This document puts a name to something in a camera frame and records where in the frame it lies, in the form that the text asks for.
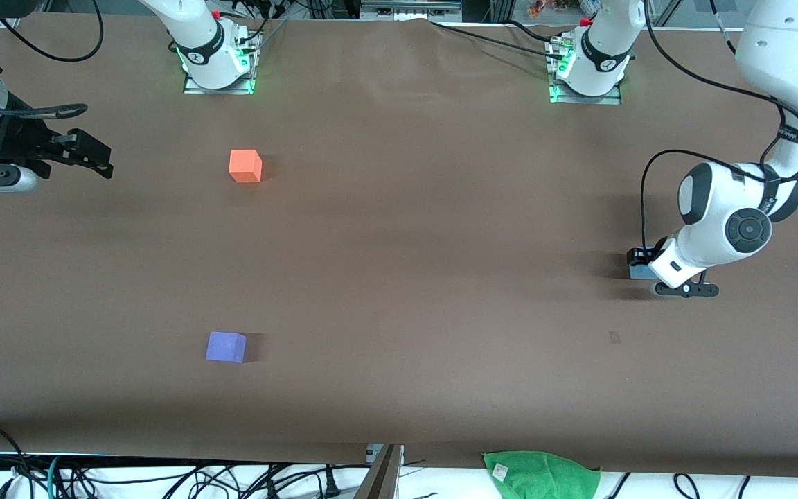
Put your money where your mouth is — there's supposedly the orange block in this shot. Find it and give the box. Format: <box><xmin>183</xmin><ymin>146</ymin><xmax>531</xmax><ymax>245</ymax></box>
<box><xmin>229</xmin><ymin>149</ymin><xmax>263</xmax><ymax>184</ymax></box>

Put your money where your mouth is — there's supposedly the purple block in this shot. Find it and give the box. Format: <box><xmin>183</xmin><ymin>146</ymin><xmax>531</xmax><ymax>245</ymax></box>
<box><xmin>205</xmin><ymin>331</ymin><xmax>247</xmax><ymax>364</ymax></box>

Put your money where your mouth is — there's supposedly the green cloth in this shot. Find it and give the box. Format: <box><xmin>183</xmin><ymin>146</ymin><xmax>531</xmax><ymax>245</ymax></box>
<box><xmin>482</xmin><ymin>450</ymin><xmax>603</xmax><ymax>499</ymax></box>

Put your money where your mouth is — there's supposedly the brown table cover sheet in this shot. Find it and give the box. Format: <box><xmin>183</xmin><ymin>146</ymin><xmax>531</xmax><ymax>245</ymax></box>
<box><xmin>0</xmin><ymin>14</ymin><xmax>798</xmax><ymax>479</ymax></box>

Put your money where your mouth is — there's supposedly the grey power strip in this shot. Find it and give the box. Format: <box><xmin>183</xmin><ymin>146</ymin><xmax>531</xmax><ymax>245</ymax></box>
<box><xmin>360</xmin><ymin>0</ymin><xmax>463</xmax><ymax>22</ymax></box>

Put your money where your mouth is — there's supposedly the grey metal bar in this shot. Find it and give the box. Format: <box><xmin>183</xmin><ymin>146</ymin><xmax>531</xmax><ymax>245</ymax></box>
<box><xmin>353</xmin><ymin>444</ymin><xmax>405</xmax><ymax>499</ymax></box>

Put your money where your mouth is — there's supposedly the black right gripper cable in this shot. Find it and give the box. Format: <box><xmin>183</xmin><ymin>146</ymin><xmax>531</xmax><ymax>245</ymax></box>
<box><xmin>0</xmin><ymin>103</ymin><xmax>89</xmax><ymax>120</ymax></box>

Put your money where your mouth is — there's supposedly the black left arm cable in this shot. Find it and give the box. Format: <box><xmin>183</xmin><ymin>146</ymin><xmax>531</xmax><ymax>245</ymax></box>
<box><xmin>639</xmin><ymin>0</ymin><xmax>798</xmax><ymax>257</ymax></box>

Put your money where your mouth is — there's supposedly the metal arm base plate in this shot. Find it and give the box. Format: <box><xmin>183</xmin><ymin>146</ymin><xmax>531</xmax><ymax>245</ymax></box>
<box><xmin>546</xmin><ymin>35</ymin><xmax>623</xmax><ymax>105</ymax></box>
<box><xmin>183</xmin><ymin>31</ymin><xmax>261</xmax><ymax>96</ymax></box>

